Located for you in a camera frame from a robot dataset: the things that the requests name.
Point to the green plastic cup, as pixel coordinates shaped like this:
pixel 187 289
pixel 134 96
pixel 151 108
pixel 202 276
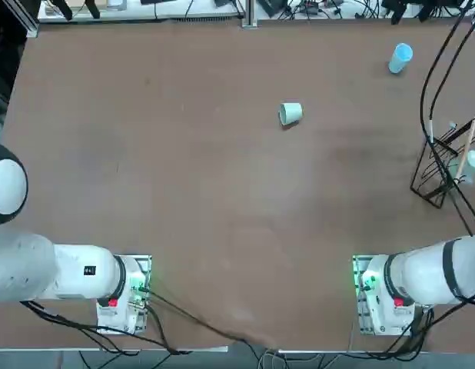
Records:
pixel 291 112

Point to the upright post with bracket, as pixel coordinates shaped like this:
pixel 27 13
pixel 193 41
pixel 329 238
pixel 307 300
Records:
pixel 249 13

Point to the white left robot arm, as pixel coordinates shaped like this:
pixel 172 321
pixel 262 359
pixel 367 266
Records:
pixel 30 265

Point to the black tripod leg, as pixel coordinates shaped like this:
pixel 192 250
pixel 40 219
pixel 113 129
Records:
pixel 64 9
pixel 92 8

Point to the aluminium corner profile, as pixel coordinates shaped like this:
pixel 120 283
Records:
pixel 28 23

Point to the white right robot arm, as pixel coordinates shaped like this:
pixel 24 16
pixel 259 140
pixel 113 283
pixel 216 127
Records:
pixel 426 276

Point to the blue plastic cup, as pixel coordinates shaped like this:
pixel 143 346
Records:
pixel 399 57

